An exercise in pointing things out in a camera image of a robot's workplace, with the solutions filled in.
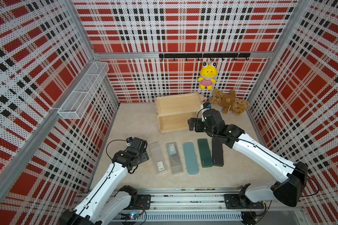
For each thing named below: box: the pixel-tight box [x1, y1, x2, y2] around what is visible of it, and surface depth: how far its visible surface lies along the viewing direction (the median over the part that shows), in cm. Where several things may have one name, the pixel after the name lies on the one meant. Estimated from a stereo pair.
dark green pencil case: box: [197, 138, 214, 168], surface depth 91 cm
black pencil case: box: [211, 137, 224, 167], surface depth 89 cm
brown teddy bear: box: [209, 89, 250, 116], surface depth 114 cm
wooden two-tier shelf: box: [155, 92, 202, 135], surface depth 97 cm
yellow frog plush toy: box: [198, 61, 218, 91], surface depth 95 cm
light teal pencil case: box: [183, 141, 200, 175], surface depth 92 cm
